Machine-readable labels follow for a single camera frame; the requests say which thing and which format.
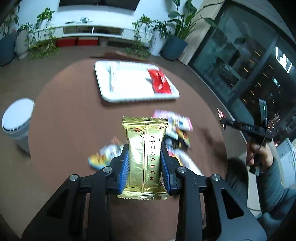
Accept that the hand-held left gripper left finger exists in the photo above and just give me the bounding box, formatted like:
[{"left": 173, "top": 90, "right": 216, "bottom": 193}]
[{"left": 22, "top": 144, "right": 129, "bottom": 241}]

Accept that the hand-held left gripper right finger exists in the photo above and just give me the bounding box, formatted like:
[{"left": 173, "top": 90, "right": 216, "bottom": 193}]
[{"left": 161, "top": 143, "right": 267, "bottom": 241}]

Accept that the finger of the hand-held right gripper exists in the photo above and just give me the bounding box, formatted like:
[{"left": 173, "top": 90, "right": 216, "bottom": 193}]
[{"left": 220, "top": 117, "right": 242, "bottom": 132}]

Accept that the small red snack packet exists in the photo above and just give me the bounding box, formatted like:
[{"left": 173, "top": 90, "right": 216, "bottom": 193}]
[{"left": 217, "top": 108, "right": 226, "bottom": 130}]

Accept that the gold snack packet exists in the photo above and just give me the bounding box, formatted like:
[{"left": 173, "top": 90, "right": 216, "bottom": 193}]
[{"left": 117, "top": 116, "right": 168, "bottom": 201}]

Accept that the white tray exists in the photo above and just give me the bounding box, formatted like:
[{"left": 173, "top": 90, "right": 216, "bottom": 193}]
[{"left": 94, "top": 60, "right": 180, "bottom": 102}]

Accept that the person's right forearm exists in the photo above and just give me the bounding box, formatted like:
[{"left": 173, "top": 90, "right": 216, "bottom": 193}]
[{"left": 259, "top": 158, "right": 296, "bottom": 217}]

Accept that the person's right hand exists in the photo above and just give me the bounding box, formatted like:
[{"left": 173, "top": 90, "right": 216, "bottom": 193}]
[{"left": 246, "top": 141, "right": 275, "bottom": 172}]

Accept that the blue yellow snack packet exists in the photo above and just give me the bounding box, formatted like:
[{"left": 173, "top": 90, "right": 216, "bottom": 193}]
[{"left": 88, "top": 137, "right": 125, "bottom": 170}]

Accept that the black patterned snack packet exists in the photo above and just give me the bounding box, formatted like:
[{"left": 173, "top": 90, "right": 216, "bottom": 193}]
[{"left": 173, "top": 130, "right": 192, "bottom": 151}]

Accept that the pink white snack packet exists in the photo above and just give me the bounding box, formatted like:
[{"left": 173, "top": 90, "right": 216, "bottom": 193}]
[{"left": 153, "top": 110, "right": 193, "bottom": 133}]

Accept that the white lit sign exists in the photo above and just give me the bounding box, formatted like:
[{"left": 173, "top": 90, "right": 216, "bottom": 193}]
[{"left": 275, "top": 46, "right": 293, "bottom": 74}]

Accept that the broad-leaf plant in blue pot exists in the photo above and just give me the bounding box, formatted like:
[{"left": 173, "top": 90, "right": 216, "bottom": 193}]
[{"left": 160, "top": 0, "right": 218, "bottom": 62}]

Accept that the plant in white pot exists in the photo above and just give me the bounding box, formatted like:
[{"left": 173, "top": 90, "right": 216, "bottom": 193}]
[
  {"left": 150, "top": 20, "right": 171, "bottom": 57},
  {"left": 15, "top": 23, "right": 33, "bottom": 60}
]

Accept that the white trash bin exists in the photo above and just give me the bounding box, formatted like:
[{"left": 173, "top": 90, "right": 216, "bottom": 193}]
[{"left": 2, "top": 98, "right": 36, "bottom": 155}]

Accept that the trailing green plant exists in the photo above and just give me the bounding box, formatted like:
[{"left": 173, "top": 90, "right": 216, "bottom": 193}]
[
  {"left": 28, "top": 8, "right": 60, "bottom": 60},
  {"left": 125, "top": 14, "right": 155, "bottom": 60}
]

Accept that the red storage box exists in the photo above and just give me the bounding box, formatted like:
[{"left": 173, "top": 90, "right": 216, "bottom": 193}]
[
  {"left": 77, "top": 37, "right": 99, "bottom": 46},
  {"left": 57, "top": 37, "right": 77, "bottom": 47}
]

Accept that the white television cabinet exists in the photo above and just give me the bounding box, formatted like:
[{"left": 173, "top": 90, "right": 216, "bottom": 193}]
[{"left": 54, "top": 11, "right": 155, "bottom": 47}]

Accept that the tall plant in blue pot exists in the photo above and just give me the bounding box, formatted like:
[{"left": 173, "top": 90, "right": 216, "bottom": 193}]
[{"left": 0, "top": 6, "right": 21, "bottom": 66}]

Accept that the black wall television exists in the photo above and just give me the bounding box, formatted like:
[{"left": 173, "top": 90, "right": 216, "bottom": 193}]
[{"left": 58, "top": 0, "right": 142, "bottom": 11}]

